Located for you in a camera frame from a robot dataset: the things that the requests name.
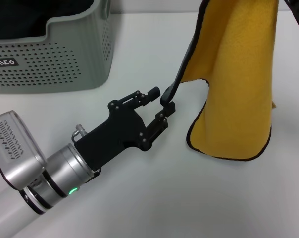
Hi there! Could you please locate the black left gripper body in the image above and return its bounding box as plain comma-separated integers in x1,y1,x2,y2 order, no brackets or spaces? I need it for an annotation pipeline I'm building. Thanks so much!
73,100,153,171

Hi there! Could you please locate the yellow and green towel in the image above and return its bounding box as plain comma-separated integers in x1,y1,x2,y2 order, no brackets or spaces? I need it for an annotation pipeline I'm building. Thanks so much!
160,0,279,162

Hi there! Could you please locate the grey-green perforated storage box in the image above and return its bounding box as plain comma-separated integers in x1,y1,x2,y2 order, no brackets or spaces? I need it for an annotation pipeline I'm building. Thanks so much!
0,0,113,95

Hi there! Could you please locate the black brand label sticker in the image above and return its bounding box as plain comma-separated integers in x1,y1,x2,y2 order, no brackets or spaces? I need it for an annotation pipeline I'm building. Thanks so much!
0,58,18,67

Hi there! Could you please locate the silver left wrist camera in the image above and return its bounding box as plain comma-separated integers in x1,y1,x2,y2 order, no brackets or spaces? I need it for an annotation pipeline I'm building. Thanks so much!
0,110,48,191

